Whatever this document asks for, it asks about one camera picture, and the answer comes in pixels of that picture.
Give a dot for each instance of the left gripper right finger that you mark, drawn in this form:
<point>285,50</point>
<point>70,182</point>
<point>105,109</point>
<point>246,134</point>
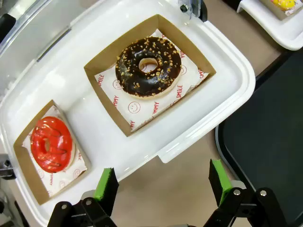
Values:
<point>222,184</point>

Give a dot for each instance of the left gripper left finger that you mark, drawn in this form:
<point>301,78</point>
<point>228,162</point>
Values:
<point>104,189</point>

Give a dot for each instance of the white donut display tray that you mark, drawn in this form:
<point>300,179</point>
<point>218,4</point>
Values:
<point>94,132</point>
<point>284,30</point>

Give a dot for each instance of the black serving tray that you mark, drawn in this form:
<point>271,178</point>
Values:
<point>272,130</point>

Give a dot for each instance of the red glazed donut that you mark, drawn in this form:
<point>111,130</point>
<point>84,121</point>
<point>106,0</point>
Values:
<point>55,132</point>

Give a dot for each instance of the chocolate nut donut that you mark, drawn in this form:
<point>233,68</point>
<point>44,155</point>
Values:
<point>132,78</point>

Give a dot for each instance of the yellow glazed donut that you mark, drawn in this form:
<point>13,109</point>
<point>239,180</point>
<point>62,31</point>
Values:
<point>284,4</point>

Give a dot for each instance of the white printed paper liner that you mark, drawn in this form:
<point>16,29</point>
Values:
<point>71,171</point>
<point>146,111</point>

